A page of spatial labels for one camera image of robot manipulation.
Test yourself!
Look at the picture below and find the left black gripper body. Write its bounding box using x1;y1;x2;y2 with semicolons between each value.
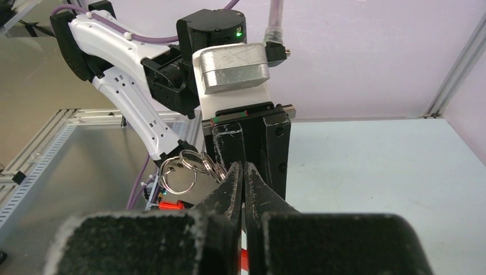
202;101;296;152

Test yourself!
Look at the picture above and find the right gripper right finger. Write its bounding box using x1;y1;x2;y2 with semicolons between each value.
244;162;433;274

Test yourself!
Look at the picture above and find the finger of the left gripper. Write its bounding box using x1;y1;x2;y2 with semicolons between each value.
262;108;291;199
211;122;246;171

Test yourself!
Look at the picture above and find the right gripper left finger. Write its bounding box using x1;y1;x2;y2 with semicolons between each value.
44;162;243;274

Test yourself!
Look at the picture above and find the red keyring with rings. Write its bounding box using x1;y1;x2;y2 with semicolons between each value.
156;150;227;210

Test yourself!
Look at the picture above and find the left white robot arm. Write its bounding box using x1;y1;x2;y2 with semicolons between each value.
50;1;295;197

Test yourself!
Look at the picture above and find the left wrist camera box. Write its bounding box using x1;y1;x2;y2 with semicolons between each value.
192;42;271;119

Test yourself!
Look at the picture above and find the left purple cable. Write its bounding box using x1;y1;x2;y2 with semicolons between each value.
50;0;289;210

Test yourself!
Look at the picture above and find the white slotted cable duct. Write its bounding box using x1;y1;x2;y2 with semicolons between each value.
1;125;76;230

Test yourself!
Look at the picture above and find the right aluminium frame post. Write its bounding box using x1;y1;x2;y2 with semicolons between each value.
422;15;485;118

